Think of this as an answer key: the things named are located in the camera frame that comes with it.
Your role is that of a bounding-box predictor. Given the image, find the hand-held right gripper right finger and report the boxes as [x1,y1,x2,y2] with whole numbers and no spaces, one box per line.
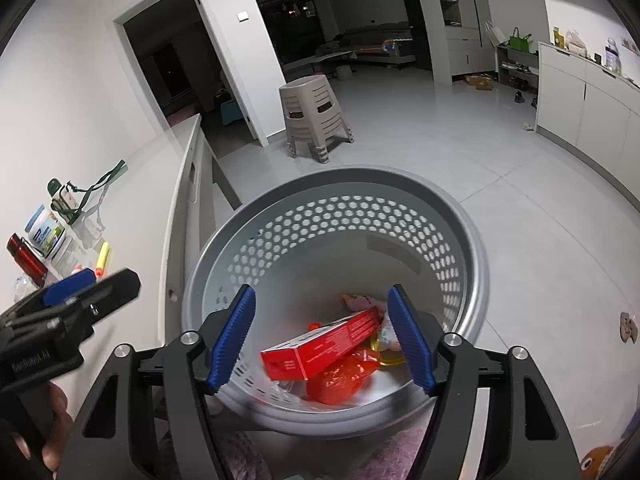
[386,284,583,480]

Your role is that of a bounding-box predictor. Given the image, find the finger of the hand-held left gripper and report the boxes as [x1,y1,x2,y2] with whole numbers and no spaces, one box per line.
[60,268,142,331]
[42,267,97,307]

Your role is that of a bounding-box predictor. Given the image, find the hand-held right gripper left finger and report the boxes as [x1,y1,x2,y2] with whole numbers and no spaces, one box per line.
[56,284,257,480]

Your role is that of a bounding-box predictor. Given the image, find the red cardboard box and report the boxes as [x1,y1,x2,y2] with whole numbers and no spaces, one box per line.
[260,307,383,382]

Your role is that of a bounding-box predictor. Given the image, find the grey perforated plastic basket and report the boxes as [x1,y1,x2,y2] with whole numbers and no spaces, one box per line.
[181,165,491,436]

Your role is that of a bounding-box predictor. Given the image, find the person's left hand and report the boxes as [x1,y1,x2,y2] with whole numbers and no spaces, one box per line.
[40,382,71,473]

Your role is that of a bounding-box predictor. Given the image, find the yellow plastic piece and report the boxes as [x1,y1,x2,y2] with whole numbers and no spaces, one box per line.
[370,337,406,367]

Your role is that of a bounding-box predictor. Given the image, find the white tissue pack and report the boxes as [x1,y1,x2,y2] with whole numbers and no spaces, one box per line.
[12,276,41,301]

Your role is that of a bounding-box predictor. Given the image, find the red metal thermos bottle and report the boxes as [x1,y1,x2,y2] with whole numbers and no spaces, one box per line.
[6,233,49,288]

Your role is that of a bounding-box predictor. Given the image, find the white milk powder tub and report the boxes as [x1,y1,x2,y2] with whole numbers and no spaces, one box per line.
[25,204,78,271]

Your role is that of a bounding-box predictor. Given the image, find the pink wrapper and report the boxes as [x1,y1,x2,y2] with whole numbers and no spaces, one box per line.
[340,294,398,351]

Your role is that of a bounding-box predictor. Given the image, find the red plastic bag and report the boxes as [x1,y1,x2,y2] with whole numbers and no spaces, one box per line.
[306,347,378,407]

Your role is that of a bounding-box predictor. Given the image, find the pink fuzzy cloth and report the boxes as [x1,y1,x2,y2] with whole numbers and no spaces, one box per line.
[210,425,431,480]

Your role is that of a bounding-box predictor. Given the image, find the grey slipper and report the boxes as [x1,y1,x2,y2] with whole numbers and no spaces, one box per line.
[619,311,638,345]

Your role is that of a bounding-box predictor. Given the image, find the orange plush toy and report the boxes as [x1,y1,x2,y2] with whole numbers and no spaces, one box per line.
[580,445,616,476]

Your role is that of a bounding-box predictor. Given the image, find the beige plastic stool stack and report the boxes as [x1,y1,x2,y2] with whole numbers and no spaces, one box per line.
[278,74,355,165]

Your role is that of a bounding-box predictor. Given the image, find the low shoe rack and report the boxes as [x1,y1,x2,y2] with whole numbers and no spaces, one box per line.
[496,42,542,93]

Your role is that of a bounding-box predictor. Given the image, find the white low cabinet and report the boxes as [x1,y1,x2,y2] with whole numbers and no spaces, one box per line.
[534,40,640,211]

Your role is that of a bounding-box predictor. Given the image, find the tall white shelf cabinet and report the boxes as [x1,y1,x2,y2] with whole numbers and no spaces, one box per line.
[407,0,493,83]

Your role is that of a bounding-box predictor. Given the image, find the dark sofa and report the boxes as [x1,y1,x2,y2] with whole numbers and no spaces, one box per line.
[315,21,417,67]

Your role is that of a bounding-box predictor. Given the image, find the green gift bag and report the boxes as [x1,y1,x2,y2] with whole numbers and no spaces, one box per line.
[509,27,533,53]

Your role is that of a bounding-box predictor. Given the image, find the clear plastic bottle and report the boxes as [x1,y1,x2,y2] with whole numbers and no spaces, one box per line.
[605,37,623,73]

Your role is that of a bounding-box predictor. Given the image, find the green strapped water bottle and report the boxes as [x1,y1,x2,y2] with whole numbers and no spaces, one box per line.
[47,159,126,226]

